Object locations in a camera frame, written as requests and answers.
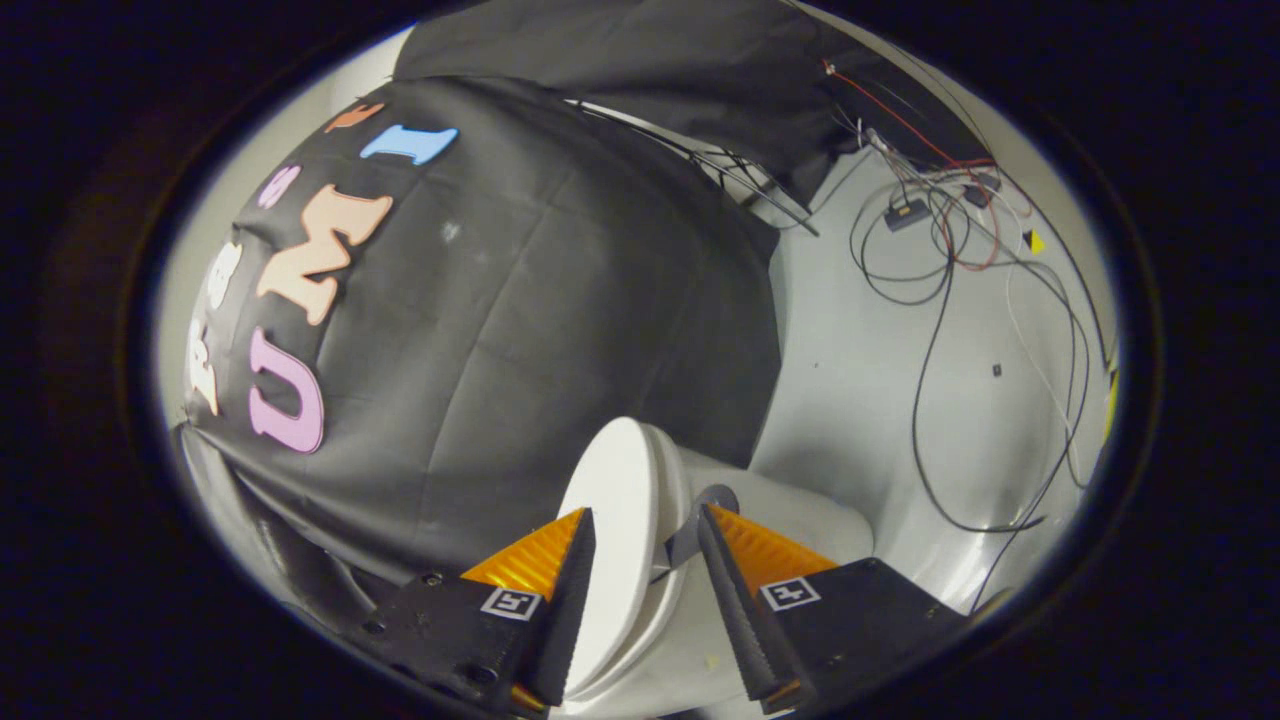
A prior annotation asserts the plain black cloth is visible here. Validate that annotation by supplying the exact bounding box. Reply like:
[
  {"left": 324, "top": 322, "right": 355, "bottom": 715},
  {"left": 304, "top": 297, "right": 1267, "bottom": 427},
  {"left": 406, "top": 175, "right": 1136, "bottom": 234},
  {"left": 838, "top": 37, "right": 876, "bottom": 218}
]
[
  {"left": 395, "top": 0, "right": 996, "bottom": 201},
  {"left": 172, "top": 425, "right": 431, "bottom": 641}
]

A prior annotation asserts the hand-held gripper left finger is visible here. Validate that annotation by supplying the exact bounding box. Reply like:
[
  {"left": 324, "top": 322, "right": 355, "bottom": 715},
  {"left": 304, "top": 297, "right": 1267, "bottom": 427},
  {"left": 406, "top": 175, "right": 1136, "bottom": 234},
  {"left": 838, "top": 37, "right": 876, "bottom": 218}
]
[{"left": 360, "top": 506, "right": 598, "bottom": 716}]

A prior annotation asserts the black floor cable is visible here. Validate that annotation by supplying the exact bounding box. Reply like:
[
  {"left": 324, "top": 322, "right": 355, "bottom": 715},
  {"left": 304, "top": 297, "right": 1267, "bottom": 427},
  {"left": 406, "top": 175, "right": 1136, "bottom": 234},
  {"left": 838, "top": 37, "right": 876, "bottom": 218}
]
[{"left": 850, "top": 170, "right": 1101, "bottom": 613}]

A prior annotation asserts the black tripod stand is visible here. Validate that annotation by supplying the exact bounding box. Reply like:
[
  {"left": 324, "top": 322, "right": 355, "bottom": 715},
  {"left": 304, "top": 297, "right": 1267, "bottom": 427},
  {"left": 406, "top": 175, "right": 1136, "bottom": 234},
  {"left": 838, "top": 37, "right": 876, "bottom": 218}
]
[{"left": 565, "top": 98, "right": 821, "bottom": 239}]

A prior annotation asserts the white toilet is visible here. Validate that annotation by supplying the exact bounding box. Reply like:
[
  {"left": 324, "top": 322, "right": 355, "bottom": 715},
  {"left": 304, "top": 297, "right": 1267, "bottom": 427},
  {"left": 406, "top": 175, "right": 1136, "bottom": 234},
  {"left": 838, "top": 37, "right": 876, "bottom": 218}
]
[{"left": 560, "top": 425, "right": 876, "bottom": 719}]

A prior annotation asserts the white floor cable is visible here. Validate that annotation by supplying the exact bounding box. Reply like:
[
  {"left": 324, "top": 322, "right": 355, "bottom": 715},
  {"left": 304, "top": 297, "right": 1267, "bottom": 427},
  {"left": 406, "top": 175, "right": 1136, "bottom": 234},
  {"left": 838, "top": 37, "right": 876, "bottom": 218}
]
[{"left": 1003, "top": 200, "right": 1089, "bottom": 491}]

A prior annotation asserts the black backdrop cloth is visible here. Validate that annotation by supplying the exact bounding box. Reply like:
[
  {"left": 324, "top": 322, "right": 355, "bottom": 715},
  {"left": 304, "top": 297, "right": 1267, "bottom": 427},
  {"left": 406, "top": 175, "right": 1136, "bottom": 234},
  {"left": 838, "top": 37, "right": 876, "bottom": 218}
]
[{"left": 180, "top": 75, "right": 786, "bottom": 591}]

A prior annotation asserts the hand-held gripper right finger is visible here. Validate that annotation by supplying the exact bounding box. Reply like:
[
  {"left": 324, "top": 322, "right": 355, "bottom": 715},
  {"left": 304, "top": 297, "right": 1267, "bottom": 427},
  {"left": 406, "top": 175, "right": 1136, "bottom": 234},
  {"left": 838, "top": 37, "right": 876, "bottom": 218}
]
[{"left": 697, "top": 503, "right": 971, "bottom": 716}]

